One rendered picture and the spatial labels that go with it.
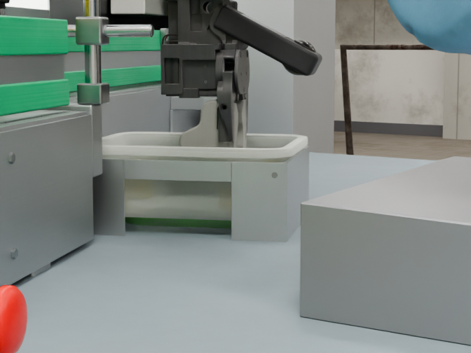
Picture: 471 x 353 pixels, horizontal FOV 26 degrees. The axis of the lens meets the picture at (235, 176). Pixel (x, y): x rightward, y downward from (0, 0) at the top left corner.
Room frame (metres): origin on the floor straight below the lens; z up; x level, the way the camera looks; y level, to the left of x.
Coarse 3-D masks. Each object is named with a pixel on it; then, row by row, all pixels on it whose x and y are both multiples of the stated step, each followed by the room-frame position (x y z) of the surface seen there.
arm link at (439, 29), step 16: (400, 0) 0.69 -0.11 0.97; (416, 0) 0.68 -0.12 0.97; (432, 0) 0.66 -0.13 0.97; (448, 0) 0.65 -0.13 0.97; (464, 0) 0.64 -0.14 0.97; (400, 16) 0.70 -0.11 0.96; (416, 16) 0.68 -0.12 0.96; (432, 16) 0.67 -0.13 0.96; (448, 16) 0.65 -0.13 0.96; (464, 16) 0.64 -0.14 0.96; (416, 32) 0.68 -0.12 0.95; (432, 32) 0.67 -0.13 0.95; (448, 32) 0.66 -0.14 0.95; (464, 32) 0.65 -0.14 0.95; (432, 48) 0.69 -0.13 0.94; (448, 48) 0.67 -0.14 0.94; (464, 48) 0.66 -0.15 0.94
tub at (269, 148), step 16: (112, 144) 1.12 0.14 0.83; (128, 144) 1.17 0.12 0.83; (144, 144) 1.18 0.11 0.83; (160, 144) 1.17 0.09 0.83; (176, 144) 1.17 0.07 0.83; (256, 144) 1.15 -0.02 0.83; (272, 144) 1.15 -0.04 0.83; (288, 144) 1.04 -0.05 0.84; (304, 144) 1.09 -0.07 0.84; (208, 160) 1.01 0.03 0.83; (224, 160) 1.00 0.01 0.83; (240, 160) 1.00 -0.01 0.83; (256, 160) 1.00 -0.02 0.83; (272, 160) 1.00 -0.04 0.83
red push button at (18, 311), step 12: (0, 288) 0.54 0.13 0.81; (12, 288) 0.55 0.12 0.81; (0, 300) 0.54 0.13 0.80; (12, 300) 0.54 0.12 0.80; (24, 300) 0.56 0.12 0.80; (0, 312) 0.53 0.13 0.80; (12, 312) 0.54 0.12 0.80; (24, 312) 0.55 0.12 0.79; (0, 324) 0.53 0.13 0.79; (12, 324) 0.54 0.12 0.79; (24, 324) 0.55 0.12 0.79; (0, 336) 0.53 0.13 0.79; (12, 336) 0.54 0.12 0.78; (24, 336) 0.56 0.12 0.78; (0, 348) 0.53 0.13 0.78; (12, 348) 0.54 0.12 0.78
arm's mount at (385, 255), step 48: (336, 192) 0.75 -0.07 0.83; (384, 192) 0.75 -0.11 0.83; (432, 192) 0.75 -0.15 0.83; (336, 240) 0.69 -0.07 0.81; (384, 240) 0.67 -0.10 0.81; (432, 240) 0.65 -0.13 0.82; (336, 288) 0.69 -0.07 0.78; (384, 288) 0.67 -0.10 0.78; (432, 288) 0.65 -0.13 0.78; (432, 336) 0.65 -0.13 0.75
